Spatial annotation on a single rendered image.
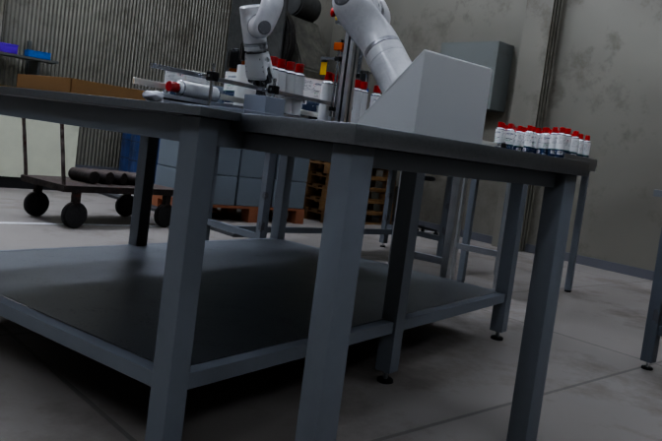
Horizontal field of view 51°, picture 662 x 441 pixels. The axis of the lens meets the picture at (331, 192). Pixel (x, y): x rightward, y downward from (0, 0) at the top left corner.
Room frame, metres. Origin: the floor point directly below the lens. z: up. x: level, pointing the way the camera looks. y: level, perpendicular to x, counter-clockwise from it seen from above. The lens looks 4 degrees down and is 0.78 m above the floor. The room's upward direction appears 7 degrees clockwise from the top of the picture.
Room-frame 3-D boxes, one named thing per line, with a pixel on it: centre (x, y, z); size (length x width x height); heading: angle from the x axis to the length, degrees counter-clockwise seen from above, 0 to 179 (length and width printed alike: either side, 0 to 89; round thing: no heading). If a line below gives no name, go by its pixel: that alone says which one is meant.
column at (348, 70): (2.75, -0.01, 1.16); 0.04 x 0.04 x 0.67; 54
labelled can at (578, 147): (4.74, -1.40, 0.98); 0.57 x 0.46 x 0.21; 54
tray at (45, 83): (1.99, 0.72, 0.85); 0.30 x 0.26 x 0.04; 144
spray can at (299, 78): (2.73, 0.18, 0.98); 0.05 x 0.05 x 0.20
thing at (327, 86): (2.89, 0.07, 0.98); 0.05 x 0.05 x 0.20
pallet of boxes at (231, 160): (6.61, 0.95, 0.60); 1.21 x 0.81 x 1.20; 132
